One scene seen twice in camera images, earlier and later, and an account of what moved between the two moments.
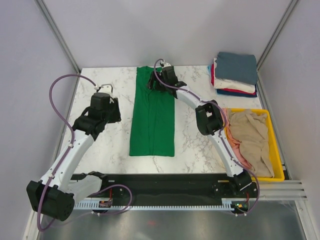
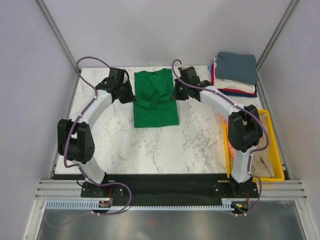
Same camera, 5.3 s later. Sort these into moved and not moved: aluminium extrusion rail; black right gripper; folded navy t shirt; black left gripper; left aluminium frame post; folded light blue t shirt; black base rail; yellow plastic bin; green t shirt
Moved: black left gripper; green t shirt; black right gripper
Not moved: left aluminium frame post; folded light blue t shirt; folded navy t shirt; yellow plastic bin; aluminium extrusion rail; black base rail
